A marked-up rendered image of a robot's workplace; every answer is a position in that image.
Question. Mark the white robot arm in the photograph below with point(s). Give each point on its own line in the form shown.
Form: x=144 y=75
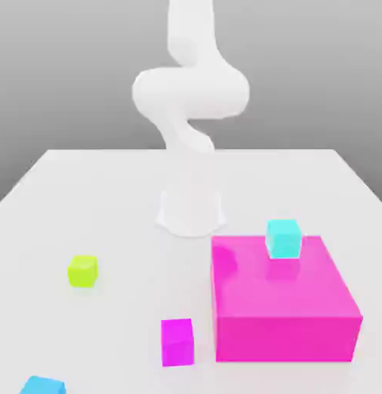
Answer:
x=191 y=92

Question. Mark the small cyan cube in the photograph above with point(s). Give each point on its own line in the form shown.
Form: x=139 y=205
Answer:
x=283 y=240

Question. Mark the small yellow-green cube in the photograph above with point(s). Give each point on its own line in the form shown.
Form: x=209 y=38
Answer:
x=82 y=271

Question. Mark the small magenta cube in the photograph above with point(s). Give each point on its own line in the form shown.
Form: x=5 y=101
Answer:
x=177 y=342

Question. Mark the small blue cube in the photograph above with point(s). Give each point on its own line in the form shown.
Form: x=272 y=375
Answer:
x=43 y=386

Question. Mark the large pink box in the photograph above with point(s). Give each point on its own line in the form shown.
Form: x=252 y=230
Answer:
x=283 y=301

